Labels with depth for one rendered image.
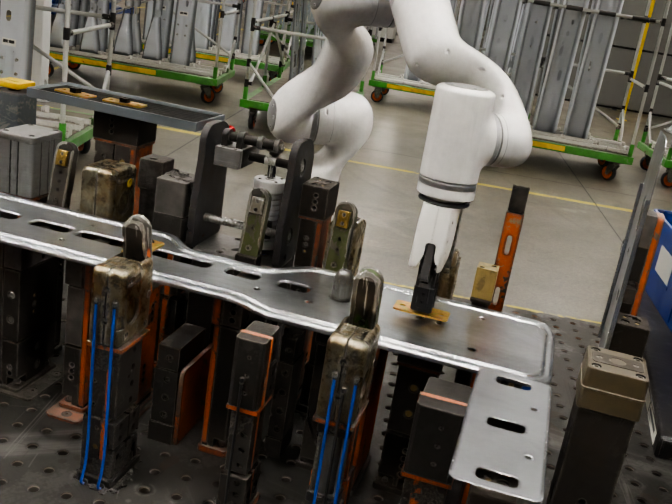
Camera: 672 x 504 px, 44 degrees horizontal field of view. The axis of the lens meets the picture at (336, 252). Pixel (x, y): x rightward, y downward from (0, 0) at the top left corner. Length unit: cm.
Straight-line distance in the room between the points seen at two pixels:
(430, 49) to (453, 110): 13
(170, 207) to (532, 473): 86
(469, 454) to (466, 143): 44
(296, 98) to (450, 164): 67
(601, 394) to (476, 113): 40
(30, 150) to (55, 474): 59
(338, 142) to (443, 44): 64
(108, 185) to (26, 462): 49
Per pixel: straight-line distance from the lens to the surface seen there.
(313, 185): 146
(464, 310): 134
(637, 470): 168
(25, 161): 163
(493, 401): 108
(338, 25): 154
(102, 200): 156
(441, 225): 118
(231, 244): 157
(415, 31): 128
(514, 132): 121
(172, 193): 153
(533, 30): 849
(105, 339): 122
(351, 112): 183
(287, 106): 178
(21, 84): 186
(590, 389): 111
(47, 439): 145
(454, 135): 116
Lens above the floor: 147
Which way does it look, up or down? 18 degrees down
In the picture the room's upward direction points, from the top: 9 degrees clockwise
